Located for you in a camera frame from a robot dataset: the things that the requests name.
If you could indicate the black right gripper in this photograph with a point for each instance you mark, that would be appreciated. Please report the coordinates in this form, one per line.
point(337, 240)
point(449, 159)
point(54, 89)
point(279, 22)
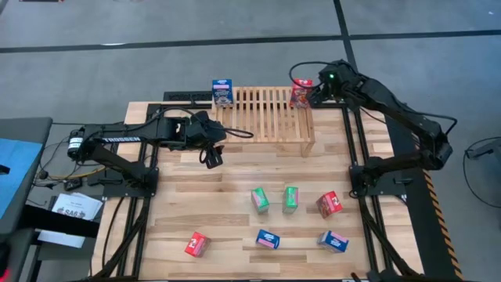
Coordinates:
point(336, 80)

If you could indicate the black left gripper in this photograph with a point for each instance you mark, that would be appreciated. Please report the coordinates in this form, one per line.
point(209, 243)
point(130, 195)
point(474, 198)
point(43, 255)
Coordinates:
point(205, 131)

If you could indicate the red Froot Loops cereal box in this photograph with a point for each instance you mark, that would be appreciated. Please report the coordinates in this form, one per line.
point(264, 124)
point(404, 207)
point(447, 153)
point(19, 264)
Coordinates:
point(197, 244)
point(299, 96)
point(329, 204)

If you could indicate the green Apple Jacks cereal box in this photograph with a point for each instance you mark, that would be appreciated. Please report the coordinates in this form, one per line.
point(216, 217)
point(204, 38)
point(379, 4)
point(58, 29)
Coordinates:
point(290, 199)
point(260, 200)

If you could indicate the blue Frosted Flakes cereal box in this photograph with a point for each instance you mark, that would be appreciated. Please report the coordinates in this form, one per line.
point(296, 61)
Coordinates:
point(222, 94)
point(333, 241)
point(267, 239)

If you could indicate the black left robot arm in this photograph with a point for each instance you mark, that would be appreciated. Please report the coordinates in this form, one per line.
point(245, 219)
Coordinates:
point(117, 139)

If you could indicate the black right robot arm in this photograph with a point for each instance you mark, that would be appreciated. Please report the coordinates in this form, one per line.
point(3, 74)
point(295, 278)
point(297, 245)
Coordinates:
point(395, 107)

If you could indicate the wooden slatted shelf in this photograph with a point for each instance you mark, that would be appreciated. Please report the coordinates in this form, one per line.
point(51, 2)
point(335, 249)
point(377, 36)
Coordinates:
point(270, 121)

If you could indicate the black floor grille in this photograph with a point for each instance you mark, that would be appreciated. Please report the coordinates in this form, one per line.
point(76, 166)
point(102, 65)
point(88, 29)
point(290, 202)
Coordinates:
point(184, 96)

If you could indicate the small black power adapter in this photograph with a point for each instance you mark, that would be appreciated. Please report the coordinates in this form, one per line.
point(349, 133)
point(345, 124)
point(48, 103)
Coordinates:
point(73, 184)

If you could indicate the printed paper sheets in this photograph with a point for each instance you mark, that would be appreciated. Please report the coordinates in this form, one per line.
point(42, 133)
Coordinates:
point(76, 205)

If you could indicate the white paper sheet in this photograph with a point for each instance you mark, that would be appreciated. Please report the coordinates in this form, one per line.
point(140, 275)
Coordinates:
point(58, 239)

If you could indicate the gray floor stand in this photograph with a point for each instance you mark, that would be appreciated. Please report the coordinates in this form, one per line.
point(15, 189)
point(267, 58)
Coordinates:
point(487, 149)

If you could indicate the gray side table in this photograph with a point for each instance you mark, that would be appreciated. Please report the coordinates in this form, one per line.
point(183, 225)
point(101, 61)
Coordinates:
point(23, 127)

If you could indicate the blue mat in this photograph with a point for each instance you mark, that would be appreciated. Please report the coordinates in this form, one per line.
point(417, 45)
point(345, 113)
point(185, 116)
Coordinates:
point(17, 172)

